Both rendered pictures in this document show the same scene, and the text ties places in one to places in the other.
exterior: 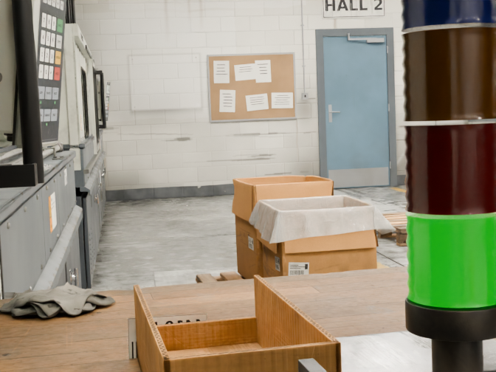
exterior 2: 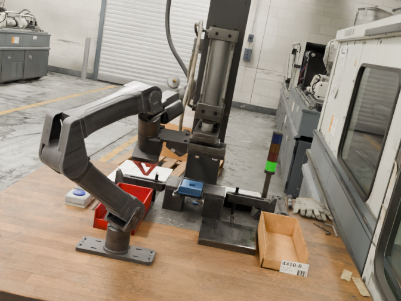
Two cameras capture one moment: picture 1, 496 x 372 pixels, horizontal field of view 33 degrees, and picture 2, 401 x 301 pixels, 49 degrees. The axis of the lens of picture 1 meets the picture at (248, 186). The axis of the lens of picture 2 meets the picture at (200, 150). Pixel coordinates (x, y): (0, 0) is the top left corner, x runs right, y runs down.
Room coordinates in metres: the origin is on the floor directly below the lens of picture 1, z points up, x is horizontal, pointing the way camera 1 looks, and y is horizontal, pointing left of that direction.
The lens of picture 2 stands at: (1.92, 0.06, 1.47)
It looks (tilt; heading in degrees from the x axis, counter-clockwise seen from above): 14 degrees down; 195
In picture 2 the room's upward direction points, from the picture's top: 10 degrees clockwise
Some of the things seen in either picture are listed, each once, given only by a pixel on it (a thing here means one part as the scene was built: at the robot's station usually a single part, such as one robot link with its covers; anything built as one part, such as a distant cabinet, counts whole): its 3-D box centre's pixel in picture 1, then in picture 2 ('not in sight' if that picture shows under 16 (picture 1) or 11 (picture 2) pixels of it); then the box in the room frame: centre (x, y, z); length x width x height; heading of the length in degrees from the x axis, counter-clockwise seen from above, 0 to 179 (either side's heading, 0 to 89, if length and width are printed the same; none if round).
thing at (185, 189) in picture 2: not in sight; (191, 184); (0.56, -0.30, 1.00); 0.15 x 0.07 x 0.03; 12
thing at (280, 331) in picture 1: (217, 356); (281, 242); (0.66, 0.03, 0.93); 0.25 x 0.13 x 0.08; 12
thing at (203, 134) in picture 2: not in sight; (206, 113); (0.46, -0.32, 1.22); 0.26 x 0.18 x 0.30; 12
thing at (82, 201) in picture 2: not in sight; (77, 202); (0.73, -0.62, 0.90); 0.07 x 0.07 x 0.06; 12
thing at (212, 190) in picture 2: not in sight; (196, 187); (0.52, -0.29, 0.98); 0.20 x 0.10 x 0.01; 102
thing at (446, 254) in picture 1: (455, 255); (270, 165); (0.33, -0.08, 1.07); 0.04 x 0.04 x 0.03
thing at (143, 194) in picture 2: not in sight; (125, 206); (0.73, -0.46, 0.93); 0.25 x 0.12 x 0.06; 12
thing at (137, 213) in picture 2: not in sight; (123, 214); (0.94, -0.37, 1.00); 0.09 x 0.06 x 0.06; 67
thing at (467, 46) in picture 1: (452, 76); (274, 147); (0.33, -0.08, 1.14); 0.04 x 0.04 x 0.03
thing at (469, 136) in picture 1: (453, 166); (273, 156); (0.33, -0.08, 1.10); 0.04 x 0.04 x 0.03
